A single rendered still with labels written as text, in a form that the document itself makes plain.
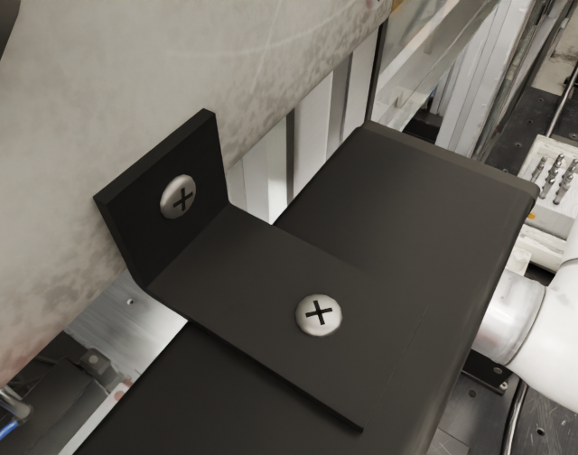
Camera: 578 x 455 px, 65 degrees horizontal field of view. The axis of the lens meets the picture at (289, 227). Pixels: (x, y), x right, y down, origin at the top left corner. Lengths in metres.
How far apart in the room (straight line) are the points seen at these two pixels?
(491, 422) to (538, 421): 0.07
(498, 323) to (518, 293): 0.03
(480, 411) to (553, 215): 0.32
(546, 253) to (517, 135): 0.57
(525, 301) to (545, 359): 0.05
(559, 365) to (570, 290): 0.07
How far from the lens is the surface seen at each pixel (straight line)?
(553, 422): 0.87
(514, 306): 0.48
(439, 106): 0.72
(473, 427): 0.82
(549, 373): 0.49
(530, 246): 0.76
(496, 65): 0.56
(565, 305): 0.49
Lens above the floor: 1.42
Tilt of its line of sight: 51 degrees down
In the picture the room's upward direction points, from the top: straight up
